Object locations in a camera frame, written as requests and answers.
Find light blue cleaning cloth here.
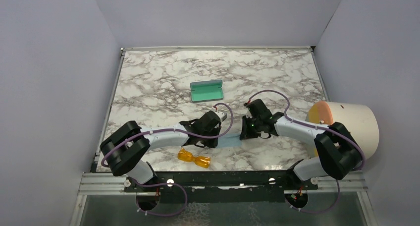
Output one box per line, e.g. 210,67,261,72
216,133,242,148

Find grey green glasses case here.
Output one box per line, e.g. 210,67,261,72
190,79,224,103

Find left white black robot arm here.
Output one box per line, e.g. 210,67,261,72
100,111,226,192

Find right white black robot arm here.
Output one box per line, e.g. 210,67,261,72
239,99,365,190

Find orange sunglasses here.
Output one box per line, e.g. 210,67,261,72
177,148,211,168

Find white cylindrical drum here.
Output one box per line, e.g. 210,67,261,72
306,101,379,159

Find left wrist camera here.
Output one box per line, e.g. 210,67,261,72
215,111,227,122

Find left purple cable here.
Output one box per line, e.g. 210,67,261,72
100,103,234,217

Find purple cable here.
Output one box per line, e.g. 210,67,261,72
246,90,366,215
100,103,234,217

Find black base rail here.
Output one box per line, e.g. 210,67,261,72
124,170,318,204

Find aluminium frame rail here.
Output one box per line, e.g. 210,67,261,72
78,170,368,195

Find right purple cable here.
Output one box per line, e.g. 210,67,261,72
246,90,366,215

